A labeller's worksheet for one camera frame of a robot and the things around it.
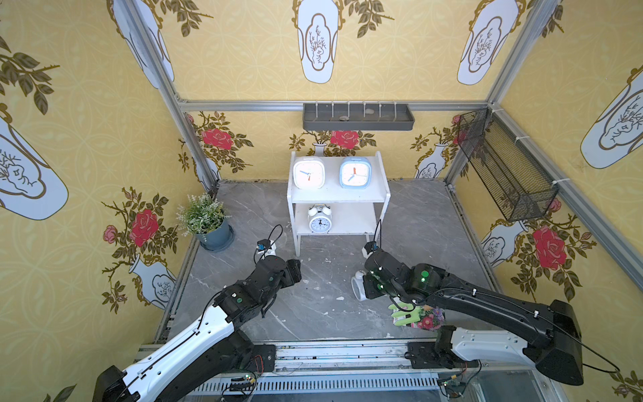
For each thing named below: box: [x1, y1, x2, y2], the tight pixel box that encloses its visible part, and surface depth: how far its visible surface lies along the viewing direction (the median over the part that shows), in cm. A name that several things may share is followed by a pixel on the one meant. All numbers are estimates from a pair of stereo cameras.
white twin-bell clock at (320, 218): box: [307, 203, 333, 234], surface depth 81 cm
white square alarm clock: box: [292, 156, 326, 191], surface depth 72 cm
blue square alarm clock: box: [339, 156, 372, 190], surface depth 72 cm
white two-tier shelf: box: [287, 151, 391, 258], surface depth 74 cm
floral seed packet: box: [410, 304, 446, 331], surface depth 83 cm
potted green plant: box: [175, 192, 236, 253], surface depth 90 cm
